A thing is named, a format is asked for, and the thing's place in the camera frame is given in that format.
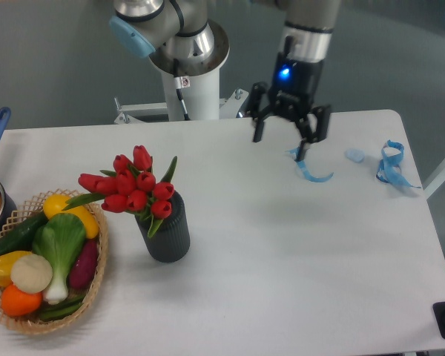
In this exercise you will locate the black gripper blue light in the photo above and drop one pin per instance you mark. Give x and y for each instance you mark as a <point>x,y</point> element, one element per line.
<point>291,96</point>

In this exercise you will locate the red tulip bouquet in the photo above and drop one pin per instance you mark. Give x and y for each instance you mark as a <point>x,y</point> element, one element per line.
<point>131,187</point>

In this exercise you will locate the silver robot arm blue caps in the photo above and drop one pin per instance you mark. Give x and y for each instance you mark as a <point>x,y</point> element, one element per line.
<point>189,49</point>

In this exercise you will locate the dark grey ribbed vase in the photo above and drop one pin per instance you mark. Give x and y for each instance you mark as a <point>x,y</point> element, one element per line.
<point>171,241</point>

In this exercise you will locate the curved blue tape strip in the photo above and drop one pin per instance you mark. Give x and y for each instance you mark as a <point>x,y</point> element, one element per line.
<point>304,170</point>

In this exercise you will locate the small pale blue cap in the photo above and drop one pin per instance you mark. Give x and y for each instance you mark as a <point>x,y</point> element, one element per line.
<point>355,155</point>

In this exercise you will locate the crumpled blue tape bundle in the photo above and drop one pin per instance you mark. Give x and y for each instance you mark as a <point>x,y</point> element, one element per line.
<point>389,167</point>

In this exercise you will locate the yellow squash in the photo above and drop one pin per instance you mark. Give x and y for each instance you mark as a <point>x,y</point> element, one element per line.
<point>56,204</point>

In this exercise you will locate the purple sweet potato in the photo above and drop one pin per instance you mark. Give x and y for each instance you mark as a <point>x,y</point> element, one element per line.
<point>84,268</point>

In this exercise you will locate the green bok choy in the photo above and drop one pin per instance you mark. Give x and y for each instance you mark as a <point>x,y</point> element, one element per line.
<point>60,242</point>

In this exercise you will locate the woven wicker basket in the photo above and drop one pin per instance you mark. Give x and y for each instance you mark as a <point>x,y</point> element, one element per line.
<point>33,324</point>

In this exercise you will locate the dark green cucumber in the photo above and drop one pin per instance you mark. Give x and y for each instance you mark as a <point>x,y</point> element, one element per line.
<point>20,238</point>

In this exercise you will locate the green bean pods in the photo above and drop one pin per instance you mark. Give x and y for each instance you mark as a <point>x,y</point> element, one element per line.
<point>61,310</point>

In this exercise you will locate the cream white onion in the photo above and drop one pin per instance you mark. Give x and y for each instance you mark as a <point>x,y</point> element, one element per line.
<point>31,273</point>

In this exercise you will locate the yellow bell pepper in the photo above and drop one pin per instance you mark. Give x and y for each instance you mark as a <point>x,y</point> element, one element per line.
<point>6,263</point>

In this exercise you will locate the orange fruit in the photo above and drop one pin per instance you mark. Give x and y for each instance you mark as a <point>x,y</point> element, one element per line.
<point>16,303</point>

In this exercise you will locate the white metal base frame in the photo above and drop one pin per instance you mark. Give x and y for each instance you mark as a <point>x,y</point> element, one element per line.
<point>231,107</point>

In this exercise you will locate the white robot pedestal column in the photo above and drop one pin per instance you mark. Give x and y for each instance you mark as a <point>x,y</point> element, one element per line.
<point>201,95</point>

